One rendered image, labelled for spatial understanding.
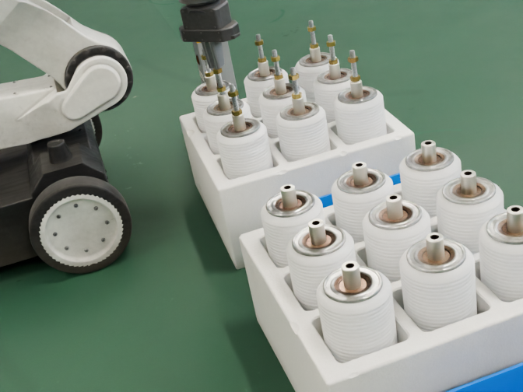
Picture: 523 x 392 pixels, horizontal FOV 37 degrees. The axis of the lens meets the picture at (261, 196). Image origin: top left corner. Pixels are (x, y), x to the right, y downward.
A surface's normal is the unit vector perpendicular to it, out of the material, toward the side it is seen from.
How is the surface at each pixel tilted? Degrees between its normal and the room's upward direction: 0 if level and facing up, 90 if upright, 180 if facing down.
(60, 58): 90
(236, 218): 90
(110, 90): 90
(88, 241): 90
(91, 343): 0
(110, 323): 0
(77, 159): 0
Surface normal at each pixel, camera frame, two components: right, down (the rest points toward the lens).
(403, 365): 0.30, 0.43
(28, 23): 0.54, 0.63
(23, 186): -0.17, -0.86
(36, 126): -0.07, 0.66
